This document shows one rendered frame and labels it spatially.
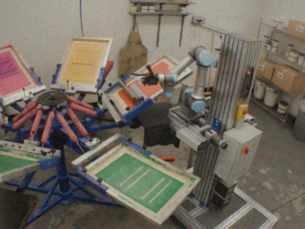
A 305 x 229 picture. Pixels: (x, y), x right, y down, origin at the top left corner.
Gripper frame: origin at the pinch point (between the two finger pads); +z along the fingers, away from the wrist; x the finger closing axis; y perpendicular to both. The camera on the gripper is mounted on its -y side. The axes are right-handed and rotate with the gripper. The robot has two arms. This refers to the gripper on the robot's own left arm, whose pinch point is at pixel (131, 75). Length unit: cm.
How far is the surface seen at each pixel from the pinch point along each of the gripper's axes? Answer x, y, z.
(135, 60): 274, 45, -53
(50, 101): 39, 31, 69
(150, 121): 59, 65, -31
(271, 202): 8, 168, -186
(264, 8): 308, -74, -337
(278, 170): 62, 161, -236
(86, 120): 50, 57, 35
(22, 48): 236, 10, 137
